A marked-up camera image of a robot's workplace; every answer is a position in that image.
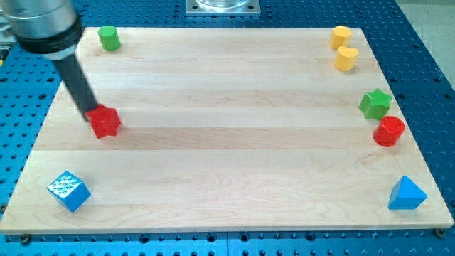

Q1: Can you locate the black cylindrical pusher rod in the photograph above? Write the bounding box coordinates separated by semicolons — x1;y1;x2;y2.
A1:
53;54;98;122

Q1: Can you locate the red star block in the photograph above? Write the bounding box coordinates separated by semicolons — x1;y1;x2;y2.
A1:
85;104;121;139

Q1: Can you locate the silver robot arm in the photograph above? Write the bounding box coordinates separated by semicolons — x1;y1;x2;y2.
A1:
1;0;98;119

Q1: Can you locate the green star block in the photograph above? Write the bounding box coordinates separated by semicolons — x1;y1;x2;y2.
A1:
358;88;392;120

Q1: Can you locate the green cylinder block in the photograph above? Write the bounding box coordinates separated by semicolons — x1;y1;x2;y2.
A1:
97;26;121;51

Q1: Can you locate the blue cube block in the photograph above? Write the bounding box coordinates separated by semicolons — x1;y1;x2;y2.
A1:
47;171;91;213

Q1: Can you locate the light wooden board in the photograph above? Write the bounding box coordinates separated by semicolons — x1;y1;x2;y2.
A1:
1;28;454;234

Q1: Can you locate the yellow hexagon block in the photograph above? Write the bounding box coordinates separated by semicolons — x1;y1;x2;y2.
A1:
329;26;352;50

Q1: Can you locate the yellow heart block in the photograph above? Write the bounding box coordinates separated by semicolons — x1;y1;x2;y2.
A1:
334;46;359;72

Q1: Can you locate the red cylinder block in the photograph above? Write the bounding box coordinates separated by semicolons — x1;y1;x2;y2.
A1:
373;116;405;147

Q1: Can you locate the blue triangle block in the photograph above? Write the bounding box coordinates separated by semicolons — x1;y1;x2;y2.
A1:
387;176;428;210

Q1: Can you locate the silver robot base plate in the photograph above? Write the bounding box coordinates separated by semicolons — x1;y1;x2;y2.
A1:
185;0;261;16

